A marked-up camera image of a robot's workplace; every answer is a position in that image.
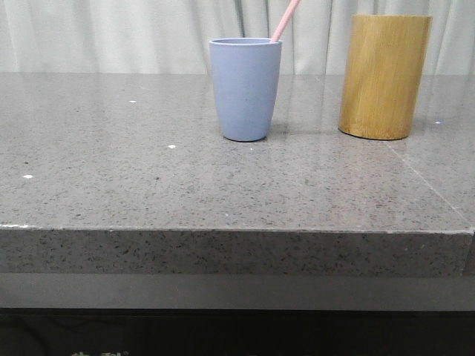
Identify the blue plastic cup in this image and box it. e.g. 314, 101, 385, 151
209, 38, 282, 142

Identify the bamboo cylinder holder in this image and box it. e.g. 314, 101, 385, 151
338, 14, 432, 140

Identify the white curtain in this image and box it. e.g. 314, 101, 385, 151
1, 1, 474, 75

